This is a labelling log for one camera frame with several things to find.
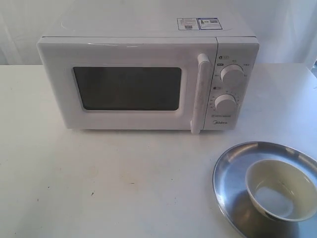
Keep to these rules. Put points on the white microwave door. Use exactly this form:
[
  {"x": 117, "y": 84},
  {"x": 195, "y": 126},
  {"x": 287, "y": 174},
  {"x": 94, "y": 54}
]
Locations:
[{"x": 130, "y": 83}]

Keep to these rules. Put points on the white ceramic bowl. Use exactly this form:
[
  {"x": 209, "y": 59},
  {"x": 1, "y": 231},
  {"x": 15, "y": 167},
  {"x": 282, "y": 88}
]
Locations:
[{"x": 280, "y": 191}]

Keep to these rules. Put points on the white microwave oven body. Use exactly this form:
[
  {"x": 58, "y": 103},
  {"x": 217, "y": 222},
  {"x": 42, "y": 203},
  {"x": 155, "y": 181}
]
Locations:
[{"x": 236, "y": 43}]

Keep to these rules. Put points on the lower white control knob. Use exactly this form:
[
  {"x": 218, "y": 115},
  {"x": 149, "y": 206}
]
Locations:
[{"x": 225, "y": 103}]

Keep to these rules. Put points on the white control knob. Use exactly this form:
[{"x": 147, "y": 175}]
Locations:
[
  {"x": 225, "y": 103},
  {"x": 232, "y": 74}
]

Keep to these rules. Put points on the upper white control knob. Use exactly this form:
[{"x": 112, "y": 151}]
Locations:
[{"x": 232, "y": 74}]

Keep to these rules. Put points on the round stainless steel tray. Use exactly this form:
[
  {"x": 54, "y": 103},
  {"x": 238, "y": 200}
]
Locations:
[{"x": 233, "y": 199}]

